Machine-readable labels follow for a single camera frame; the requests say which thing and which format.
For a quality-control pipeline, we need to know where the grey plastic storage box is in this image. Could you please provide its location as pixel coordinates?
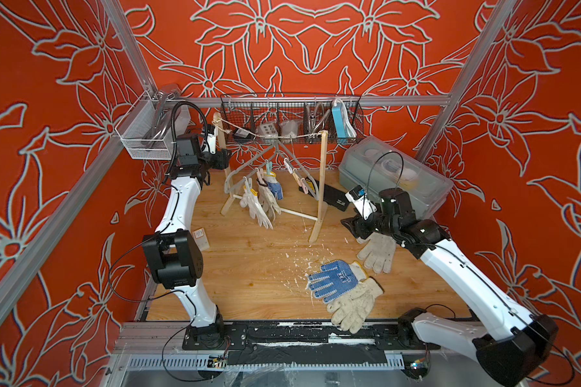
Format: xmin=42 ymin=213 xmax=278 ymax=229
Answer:
xmin=339 ymin=136 xmax=454 ymax=219

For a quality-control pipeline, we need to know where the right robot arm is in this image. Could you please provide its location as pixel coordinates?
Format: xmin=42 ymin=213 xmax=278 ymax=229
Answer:
xmin=342 ymin=185 xmax=558 ymax=386

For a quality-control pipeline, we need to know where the clear plastic wall bin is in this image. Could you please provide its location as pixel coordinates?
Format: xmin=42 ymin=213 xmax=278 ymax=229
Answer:
xmin=116 ymin=85 xmax=180 ymax=161

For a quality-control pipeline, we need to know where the black tool case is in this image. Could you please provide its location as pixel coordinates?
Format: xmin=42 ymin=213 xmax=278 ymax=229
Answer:
xmin=299 ymin=178 xmax=350 ymax=212

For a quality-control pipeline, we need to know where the light blue box in basket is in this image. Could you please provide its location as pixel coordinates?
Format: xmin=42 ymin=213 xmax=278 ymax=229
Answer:
xmin=331 ymin=98 xmax=357 ymax=139

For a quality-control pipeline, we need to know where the dirty white glove right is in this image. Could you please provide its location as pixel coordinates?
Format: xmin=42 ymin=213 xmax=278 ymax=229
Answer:
xmin=356 ymin=233 xmax=397 ymax=274

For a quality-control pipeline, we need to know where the dirty white glove front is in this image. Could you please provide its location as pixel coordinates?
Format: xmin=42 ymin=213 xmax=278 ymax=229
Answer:
xmin=327 ymin=277 xmax=383 ymax=334

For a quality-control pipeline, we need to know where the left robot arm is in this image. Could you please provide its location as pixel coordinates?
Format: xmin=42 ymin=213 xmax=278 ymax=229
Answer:
xmin=141 ymin=101 xmax=232 ymax=349

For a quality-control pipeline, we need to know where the black wire basket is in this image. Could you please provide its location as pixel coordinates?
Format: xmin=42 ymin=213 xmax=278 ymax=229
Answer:
xmin=219 ymin=92 xmax=367 ymax=145

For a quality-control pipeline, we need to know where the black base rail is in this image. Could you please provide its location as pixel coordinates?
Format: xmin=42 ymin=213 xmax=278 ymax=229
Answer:
xmin=180 ymin=319 xmax=440 ymax=366

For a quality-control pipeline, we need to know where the blue dotted glove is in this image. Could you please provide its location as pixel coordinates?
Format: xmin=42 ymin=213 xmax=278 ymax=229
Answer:
xmin=264 ymin=173 xmax=283 ymax=201
xmin=308 ymin=260 xmax=367 ymax=304

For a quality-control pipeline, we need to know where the wooden drying rack stand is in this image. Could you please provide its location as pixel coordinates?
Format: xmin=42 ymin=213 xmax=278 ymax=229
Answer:
xmin=220 ymin=131 xmax=329 ymax=243

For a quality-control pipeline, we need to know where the metal flexible hose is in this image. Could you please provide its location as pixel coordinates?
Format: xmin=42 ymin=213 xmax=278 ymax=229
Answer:
xmin=304 ymin=102 xmax=332 ymax=141

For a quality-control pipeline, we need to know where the dirty white glove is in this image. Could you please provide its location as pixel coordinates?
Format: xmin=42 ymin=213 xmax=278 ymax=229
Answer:
xmin=356 ymin=233 xmax=397 ymax=274
xmin=327 ymin=277 xmax=383 ymax=334

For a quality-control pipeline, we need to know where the white dice block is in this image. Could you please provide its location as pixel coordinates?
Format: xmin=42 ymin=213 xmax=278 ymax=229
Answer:
xmin=257 ymin=122 xmax=279 ymax=141

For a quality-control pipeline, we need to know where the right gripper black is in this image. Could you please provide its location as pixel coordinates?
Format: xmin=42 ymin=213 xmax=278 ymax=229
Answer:
xmin=337 ymin=204 xmax=400 ymax=240

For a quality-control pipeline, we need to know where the white cotton glove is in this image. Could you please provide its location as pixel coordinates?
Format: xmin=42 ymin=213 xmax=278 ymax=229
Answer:
xmin=240 ymin=177 xmax=273 ymax=229
xmin=257 ymin=169 xmax=281 ymax=222

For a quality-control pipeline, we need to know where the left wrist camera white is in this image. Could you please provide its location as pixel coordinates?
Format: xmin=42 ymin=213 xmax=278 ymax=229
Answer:
xmin=206 ymin=131 xmax=217 ymax=155

